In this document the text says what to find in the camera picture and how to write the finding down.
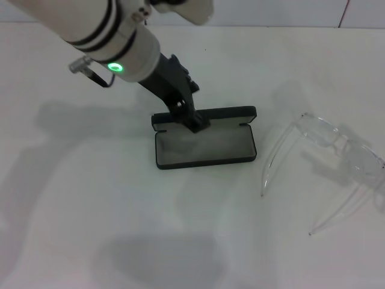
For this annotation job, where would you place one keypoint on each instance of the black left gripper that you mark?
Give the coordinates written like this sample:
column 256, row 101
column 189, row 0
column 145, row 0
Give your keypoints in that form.
column 168, row 81

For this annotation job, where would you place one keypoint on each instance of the black glasses case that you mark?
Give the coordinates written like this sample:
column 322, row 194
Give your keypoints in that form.
column 210, row 150

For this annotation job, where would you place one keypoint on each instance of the clear transparent glasses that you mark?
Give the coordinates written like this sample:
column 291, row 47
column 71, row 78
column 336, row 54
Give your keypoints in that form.
column 319, row 128

